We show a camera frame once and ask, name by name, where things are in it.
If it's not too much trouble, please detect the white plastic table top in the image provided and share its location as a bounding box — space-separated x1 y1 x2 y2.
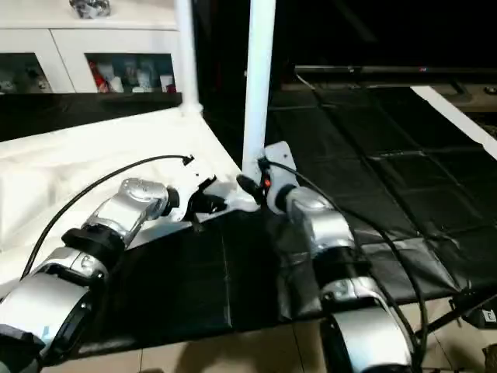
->
0 105 262 290

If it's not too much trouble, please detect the black work mat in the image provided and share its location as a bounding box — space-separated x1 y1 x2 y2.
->
0 84 497 358

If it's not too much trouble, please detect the red bottle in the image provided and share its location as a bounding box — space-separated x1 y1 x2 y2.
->
90 65 106 92

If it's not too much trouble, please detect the black flat bar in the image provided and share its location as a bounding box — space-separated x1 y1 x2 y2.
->
294 65 497 78

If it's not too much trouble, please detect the white board strip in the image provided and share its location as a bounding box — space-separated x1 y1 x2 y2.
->
410 85 497 160

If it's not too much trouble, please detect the white cabinet with glass doors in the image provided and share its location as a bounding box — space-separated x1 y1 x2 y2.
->
0 0 186 96

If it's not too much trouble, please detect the black bundle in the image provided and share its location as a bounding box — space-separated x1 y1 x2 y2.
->
70 0 111 19

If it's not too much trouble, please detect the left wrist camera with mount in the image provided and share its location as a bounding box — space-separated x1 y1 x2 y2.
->
167 166 218 225

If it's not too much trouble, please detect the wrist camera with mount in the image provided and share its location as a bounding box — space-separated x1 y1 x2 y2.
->
262 142 300 193
167 166 218 225

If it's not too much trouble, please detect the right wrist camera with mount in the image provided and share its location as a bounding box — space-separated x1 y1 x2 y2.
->
262 142 300 193

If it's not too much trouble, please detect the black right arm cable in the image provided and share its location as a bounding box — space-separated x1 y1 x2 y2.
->
260 159 428 366

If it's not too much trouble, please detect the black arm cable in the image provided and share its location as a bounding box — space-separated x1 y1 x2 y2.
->
260 159 428 366
19 155 195 284

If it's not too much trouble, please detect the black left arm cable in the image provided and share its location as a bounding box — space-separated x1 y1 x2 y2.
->
19 155 195 284

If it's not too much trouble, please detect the black metal frame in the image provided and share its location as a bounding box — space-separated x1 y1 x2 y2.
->
419 288 497 343

